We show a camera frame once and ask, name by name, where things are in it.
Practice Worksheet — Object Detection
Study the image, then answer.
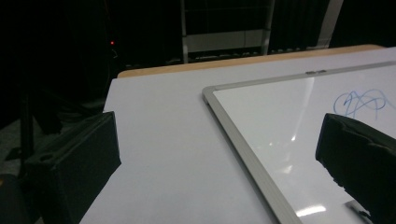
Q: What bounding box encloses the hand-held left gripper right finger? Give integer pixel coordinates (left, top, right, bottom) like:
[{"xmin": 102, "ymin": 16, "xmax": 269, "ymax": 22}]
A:
[{"xmin": 315, "ymin": 112, "xmax": 396, "ymax": 224}]

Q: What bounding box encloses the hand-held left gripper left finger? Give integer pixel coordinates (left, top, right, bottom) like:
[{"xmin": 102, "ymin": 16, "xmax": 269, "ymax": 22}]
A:
[{"xmin": 21, "ymin": 111, "xmax": 122, "ymax": 224}]

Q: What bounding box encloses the whiteboard with grey metal frame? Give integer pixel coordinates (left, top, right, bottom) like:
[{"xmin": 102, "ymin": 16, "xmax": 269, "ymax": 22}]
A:
[{"xmin": 201, "ymin": 60, "xmax": 396, "ymax": 224}]

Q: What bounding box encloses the black tripod stand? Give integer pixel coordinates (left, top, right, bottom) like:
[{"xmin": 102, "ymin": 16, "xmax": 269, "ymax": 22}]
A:
[{"xmin": 17, "ymin": 83, "xmax": 64, "ymax": 180}]

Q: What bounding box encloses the white table cover sheet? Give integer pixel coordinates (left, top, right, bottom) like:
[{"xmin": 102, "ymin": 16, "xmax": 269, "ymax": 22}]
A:
[{"xmin": 78, "ymin": 46, "xmax": 396, "ymax": 224}]

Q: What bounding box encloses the dark device with red light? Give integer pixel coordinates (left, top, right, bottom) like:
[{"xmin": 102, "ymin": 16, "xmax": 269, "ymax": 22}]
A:
[{"xmin": 104, "ymin": 0, "xmax": 120, "ymax": 68}]

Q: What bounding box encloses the grey metal stand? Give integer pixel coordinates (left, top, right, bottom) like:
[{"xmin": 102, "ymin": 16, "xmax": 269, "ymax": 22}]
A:
[{"xmin": 179, "ymin": 0, "xmax": 344, "ymax": 64}]

